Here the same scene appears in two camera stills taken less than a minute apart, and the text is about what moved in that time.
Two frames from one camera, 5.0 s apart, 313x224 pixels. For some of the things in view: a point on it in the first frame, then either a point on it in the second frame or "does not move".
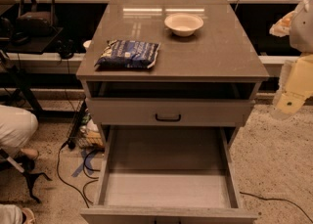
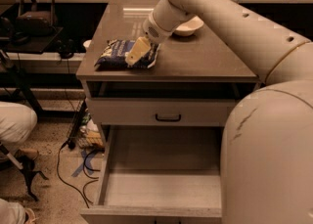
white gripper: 302,28 → 155,32
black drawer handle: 167,119 does not move
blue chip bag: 128,54 does not move
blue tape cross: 87,157 does not move
